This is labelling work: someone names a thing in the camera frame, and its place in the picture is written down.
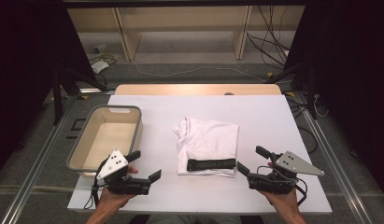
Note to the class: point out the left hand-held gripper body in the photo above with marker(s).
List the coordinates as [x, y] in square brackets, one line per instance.
[113, 163]

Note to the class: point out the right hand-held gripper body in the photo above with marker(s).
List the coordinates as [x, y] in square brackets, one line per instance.
[273, 183]

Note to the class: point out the beige bin with grey rim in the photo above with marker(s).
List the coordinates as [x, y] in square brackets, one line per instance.
[108, 137]

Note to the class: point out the white t-shirt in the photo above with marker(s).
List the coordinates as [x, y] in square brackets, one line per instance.
[208, 140]

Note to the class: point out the person's right hand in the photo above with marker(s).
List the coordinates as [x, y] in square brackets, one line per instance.
[283, 199]

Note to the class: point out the person's left hand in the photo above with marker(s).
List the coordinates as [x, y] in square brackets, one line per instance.
[113, 200]

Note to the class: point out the white board table cover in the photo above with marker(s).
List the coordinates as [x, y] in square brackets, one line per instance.
[267, 124]

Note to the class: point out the person's dark trousers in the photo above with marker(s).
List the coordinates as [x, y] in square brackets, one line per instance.
[196, 219]

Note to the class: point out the black metal stand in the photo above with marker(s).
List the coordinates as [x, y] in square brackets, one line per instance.
[59, 93]
[309, 87]

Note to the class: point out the wooden table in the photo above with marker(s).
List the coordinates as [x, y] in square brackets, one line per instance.
[180, 89]

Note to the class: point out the white power adapter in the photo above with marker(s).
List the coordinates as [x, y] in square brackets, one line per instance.
[100, 66]

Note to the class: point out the small grey plug box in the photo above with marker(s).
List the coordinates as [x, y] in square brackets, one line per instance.
[100, 48]

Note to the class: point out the black curtain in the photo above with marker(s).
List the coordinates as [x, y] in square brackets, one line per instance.
[27, 62]
[351, 77]

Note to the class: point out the light wooden shelf unit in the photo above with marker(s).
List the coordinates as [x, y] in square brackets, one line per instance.
[183, 18]

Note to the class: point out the aluminium floor rail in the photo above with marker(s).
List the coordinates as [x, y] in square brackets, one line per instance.
[339, 168]
[34, 169]

